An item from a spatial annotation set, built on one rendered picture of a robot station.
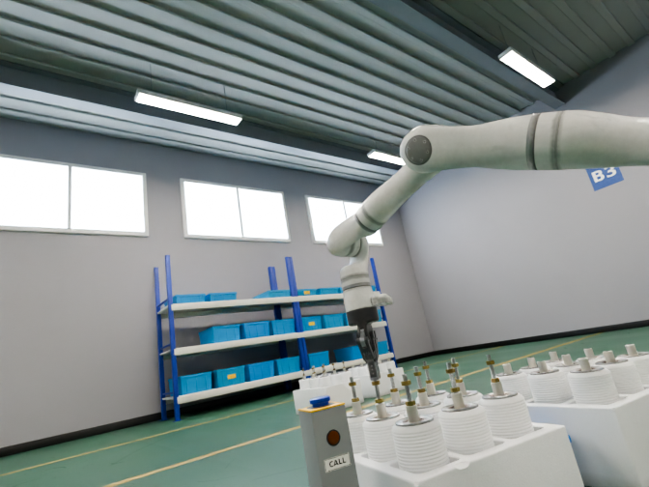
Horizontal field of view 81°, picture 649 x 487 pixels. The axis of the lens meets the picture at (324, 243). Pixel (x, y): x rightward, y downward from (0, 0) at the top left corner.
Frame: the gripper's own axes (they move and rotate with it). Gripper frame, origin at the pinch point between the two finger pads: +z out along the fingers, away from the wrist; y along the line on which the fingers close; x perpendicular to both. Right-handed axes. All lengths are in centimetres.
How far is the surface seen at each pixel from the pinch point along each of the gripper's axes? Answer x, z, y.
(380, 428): -0.1, 11.2, 4.6
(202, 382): -273, -2, -326
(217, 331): -258, -59, -346
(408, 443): 6.2, 12.6, 13.4
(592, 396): 47, 16, -22
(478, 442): 18.4, 15.7, 5.4
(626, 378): 58, 14, -30
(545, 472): 29.0, 23.4, 0.2
